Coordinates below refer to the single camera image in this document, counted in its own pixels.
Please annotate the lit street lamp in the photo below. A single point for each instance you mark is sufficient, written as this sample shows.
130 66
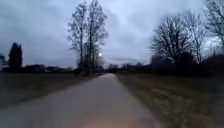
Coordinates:
100 54

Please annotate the tall bare tree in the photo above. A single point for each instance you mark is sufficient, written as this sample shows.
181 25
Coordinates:
81 50
90 50

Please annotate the grey paved path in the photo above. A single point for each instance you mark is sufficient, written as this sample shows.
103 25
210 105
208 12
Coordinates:
96 106

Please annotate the dark row of trees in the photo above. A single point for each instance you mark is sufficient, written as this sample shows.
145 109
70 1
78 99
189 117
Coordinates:
186 67

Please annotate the row of low buildings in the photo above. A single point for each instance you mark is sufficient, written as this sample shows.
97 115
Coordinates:
36 68

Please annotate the dry grass field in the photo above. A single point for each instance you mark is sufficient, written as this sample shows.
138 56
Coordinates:
180 100

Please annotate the dark grass field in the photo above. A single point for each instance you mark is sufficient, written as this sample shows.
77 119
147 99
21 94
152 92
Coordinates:
30 86

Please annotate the dark conifer tree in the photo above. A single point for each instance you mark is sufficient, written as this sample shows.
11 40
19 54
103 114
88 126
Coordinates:
15 58

